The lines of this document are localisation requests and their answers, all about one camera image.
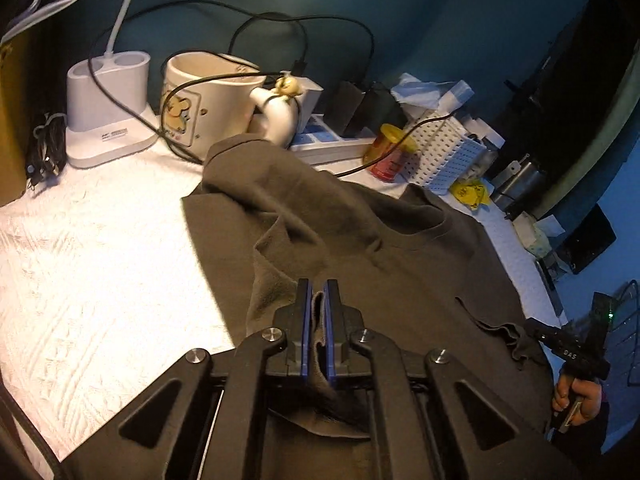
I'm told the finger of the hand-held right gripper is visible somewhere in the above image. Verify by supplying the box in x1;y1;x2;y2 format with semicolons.
522;318;553;347

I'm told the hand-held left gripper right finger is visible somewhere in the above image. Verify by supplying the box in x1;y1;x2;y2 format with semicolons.
322;279;581;480

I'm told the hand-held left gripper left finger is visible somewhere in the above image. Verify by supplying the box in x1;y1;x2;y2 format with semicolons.
65;279;315;480

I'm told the dark grey t-shirt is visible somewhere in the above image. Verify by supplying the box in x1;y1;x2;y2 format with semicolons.
181;136;563;441

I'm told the person's right hand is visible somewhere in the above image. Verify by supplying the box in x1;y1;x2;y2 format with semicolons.
551;372;608;428

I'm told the crumpled white paper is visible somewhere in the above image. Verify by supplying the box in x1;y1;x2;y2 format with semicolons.
515;210;566;257

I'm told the black rectangular box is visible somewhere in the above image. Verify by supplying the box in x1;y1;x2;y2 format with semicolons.
555;205;617;276

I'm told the silver metal canister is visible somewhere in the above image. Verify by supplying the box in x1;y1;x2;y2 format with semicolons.
492;157;546;211

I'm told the yellow packet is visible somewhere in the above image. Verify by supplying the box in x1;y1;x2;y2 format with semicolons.
449;180;493;210

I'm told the white power strip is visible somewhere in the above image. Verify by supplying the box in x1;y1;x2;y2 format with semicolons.
290;112;376;166

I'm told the red can yellow lid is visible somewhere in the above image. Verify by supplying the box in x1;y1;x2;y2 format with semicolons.
362;124;418;182

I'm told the clear jar white lid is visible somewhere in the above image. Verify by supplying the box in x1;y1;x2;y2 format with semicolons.
462;119;506;176

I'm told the white perforated basket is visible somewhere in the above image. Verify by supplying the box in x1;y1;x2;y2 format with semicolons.
400;110;483;195

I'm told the white figurine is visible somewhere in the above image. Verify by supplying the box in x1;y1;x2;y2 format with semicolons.
250;74;305;149

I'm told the white textured bedspread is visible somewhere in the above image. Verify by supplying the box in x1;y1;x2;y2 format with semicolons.
0;125;568;466

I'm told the black charger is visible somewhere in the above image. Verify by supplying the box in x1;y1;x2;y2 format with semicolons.
352;82;401;138
327;80;366;138

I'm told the white charger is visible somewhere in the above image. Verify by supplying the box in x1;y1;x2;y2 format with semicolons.
292;77;325;128

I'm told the cream cartoon print mug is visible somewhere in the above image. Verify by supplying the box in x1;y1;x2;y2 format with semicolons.
160;52;267;157

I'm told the white plastic bag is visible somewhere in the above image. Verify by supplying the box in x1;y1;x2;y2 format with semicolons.
390;72;476;112

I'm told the white desk lamp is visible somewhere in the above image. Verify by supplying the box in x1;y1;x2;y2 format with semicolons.
0;0;161;170

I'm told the brown cardboard box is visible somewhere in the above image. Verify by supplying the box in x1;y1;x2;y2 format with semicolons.
0;35;32;208

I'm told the thin black cable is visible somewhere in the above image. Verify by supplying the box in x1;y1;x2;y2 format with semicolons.
332;112;453;179

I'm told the black usb cable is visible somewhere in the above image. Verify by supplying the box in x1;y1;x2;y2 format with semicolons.
89;0;311;166

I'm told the black charger cable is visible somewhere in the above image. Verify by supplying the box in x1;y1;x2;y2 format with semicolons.
230;14;376;88

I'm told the black cable bundle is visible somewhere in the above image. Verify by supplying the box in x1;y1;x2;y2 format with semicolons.
25;112;68;193

